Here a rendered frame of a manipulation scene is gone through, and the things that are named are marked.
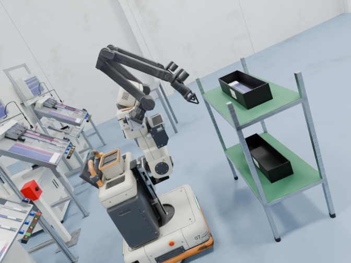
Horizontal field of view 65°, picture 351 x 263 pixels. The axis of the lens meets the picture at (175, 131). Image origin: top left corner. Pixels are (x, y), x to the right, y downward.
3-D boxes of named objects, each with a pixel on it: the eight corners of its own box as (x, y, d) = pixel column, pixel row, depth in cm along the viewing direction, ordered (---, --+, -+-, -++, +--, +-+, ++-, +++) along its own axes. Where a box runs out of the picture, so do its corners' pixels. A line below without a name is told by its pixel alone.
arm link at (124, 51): (107, 50, 204) (106, 51, 194) (109, 43, 203) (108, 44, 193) (161, 71, 216) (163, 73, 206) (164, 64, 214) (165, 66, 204)
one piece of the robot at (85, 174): (104, 197, 195) (77, 180, 188) (108, 174, 228) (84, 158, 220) (114, 186, 193) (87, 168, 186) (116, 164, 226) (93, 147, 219)
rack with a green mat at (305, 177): (276, 159, 278) (243, 56, 238) (337, 216, 194) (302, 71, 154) (233, 178, 279) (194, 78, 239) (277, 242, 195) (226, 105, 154)
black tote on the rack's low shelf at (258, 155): (242, 151, 250) (238, 140, 246) (260, 143, 250) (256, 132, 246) (271, 183, 197) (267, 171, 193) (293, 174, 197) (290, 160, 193)
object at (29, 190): (81, 228, 311) (42, 174, 282) (77, 243, 288) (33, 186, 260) (61, 237, 311) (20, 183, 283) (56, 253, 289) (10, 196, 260)
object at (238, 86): (229, 87, 224) (227, 84, 223) (236, 84, 224) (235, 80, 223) (253, 103, 177) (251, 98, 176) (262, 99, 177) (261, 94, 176)
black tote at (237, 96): (222, 91, 228) (218, 78, 224) (241, 82, 227) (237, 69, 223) (247, 109, 174) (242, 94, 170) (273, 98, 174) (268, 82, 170)
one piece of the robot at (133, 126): (130, 132, 175) (125, 115, 171) (130, 129, 179) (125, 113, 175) (146, 127, 175) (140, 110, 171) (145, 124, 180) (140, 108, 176)
